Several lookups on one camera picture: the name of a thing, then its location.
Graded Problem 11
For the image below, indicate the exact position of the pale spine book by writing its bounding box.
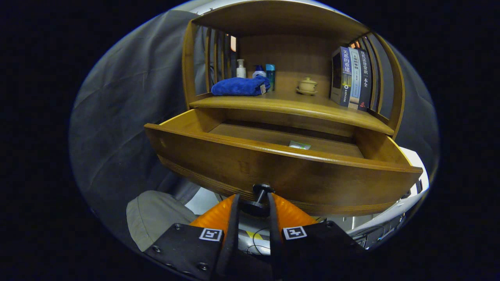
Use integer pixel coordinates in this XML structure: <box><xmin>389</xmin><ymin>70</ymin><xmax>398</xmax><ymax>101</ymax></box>
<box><xmin>348</xmin><ymin>48</ymin><xmax>361</xmax><ymax>110</ymax></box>

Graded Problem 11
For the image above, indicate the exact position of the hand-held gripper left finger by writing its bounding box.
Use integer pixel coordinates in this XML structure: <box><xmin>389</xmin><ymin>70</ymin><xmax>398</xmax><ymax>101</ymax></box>
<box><xmin>144</xmin><ymin>194</ymin><xmax>241</xmax><ymax>281</ymax></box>

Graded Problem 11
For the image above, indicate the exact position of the person's leg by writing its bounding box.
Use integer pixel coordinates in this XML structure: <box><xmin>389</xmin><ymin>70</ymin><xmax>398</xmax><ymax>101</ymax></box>
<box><xmin>126</xmin><ymin>190</ymin><xmax>198</xmax><ymax>252</ymax></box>

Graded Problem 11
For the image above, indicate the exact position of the beige lidded teacup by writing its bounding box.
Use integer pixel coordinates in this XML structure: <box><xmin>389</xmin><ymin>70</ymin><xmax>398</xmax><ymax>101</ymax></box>
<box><xmin>298</xmin><ymin>77</ymin><xmax>318</xmax><ymax>92</ymax></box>

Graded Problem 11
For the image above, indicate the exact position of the wooden drawer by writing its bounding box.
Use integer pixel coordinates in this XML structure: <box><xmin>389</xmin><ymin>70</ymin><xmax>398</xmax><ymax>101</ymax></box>
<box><xmin>144</xmin><ymin>107</ymin><xmax>423</xmax><ymax>217</ymax></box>

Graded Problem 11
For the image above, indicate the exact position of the white table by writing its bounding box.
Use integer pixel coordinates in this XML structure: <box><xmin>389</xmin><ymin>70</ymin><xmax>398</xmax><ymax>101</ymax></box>
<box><xmin>324</xmin><ymin>148</ymin><xmax>430</xmax><ymax>250</ymax></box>

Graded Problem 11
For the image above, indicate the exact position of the black drawer knob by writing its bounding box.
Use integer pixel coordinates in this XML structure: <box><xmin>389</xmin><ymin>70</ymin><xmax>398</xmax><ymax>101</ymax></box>
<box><xmin>239</xmin><ymin>183</ymin><xmax>275</xmax><ymax>217</ymax></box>

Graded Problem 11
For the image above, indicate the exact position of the wooden countertop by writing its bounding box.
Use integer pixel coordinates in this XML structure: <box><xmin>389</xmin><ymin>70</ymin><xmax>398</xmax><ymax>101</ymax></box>
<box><xmin>189</xmin><ymin>91</ymin><xmax>395</xmax><ymax>136</ymax></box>

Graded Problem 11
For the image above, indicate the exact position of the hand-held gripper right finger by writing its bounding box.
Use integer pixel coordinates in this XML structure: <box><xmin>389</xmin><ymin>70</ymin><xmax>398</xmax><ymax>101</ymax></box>
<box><xmin>267</xmin><ymin>192</ymin><xmax>366</xmax><ymax>281</ymax></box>

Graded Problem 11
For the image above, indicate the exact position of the blue folded towel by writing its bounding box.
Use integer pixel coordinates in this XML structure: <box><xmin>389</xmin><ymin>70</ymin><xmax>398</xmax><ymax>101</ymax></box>
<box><xmin>211</xmin><ymin>75</ymin><xmax>271</xmax><ymax>96</ymax></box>

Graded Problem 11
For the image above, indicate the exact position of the black spine book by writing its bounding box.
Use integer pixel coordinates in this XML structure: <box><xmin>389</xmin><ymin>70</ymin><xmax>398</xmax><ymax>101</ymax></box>
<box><xmin>357</xmin><ymin>50</ymin><xmax>372</xmax><ymax>112</ymax></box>

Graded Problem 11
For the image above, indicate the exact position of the blue spine book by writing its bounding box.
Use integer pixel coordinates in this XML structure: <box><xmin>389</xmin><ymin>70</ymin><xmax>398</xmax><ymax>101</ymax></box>
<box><xmin>330</xmin><ymin>46</ymin><xmax>353</xmax><ymax>108</ymax></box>

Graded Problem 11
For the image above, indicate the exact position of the thin cable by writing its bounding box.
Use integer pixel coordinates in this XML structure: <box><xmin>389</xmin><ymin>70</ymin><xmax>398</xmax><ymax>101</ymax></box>
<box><xmin>252</xmin><ymin>228</ymin><xmax>271</xmax><ymax>255</ymax></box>

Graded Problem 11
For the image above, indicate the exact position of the wooden cabinet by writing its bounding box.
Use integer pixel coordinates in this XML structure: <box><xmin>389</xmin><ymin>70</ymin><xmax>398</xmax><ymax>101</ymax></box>
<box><xmin>182</xmin><ymin>0</ymin><xmax>406</xmax><ymax>141</ymax></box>

